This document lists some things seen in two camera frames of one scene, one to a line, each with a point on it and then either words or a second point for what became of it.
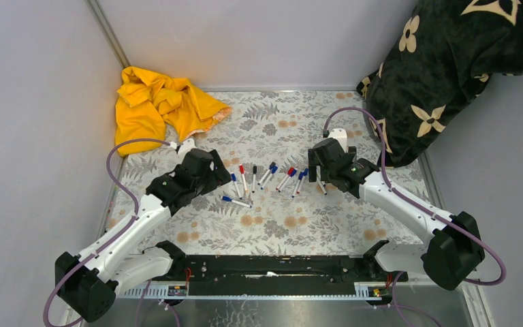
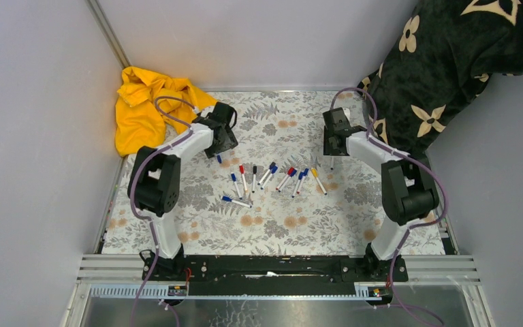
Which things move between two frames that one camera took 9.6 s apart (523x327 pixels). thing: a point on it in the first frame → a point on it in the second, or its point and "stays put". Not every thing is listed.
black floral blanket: [443, 54] stays put
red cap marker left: [242, 171] stays put
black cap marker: [254, 178] stays put
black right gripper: [313, 162] → [327, 150]
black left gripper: [218, 176] → [228, 142]
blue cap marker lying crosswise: [229, 199] stays put
